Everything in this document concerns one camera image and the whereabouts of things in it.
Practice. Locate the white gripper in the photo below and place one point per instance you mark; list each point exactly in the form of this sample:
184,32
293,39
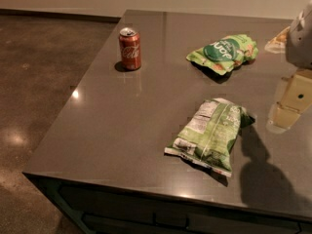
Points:
300,46

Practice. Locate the red coke can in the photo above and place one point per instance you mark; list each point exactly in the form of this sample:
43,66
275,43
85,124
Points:
129,42

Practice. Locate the green chip bag far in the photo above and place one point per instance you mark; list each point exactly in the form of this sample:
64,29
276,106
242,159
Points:
226,54

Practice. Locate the green chip bag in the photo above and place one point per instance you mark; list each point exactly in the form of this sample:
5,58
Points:
226,54
209,136

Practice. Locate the green chip bag near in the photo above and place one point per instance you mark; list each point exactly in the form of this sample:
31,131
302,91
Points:
209,136

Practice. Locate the dark counter cabinet front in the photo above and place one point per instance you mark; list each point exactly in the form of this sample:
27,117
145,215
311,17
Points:
99,209

